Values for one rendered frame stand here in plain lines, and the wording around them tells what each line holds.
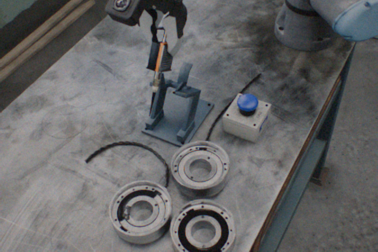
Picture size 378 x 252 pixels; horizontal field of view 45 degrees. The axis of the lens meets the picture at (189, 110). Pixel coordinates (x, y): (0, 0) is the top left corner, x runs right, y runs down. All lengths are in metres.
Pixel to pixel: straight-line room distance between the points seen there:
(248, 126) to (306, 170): 0.72
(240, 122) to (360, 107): 1.30
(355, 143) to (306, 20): 1.00
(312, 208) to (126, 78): 0.97
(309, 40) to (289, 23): 0.06
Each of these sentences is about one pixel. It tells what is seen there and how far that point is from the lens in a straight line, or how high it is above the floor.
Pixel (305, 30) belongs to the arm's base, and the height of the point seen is 0.85.
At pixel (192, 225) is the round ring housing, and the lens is 0.77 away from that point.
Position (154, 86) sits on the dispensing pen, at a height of 0.95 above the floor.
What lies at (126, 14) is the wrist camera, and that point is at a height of 1.13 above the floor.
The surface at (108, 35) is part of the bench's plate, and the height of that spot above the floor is 0.80.
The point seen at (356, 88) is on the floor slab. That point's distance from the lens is 2.20.
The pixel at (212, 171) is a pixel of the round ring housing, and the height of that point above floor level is 0.83.
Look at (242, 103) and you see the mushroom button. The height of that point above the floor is 0.87.
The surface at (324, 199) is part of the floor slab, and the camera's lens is 1.80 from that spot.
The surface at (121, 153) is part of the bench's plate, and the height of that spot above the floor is 0.80.
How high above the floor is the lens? 1.50
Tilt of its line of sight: 47 degrees down
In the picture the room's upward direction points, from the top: 5 degrees counter-clockwise
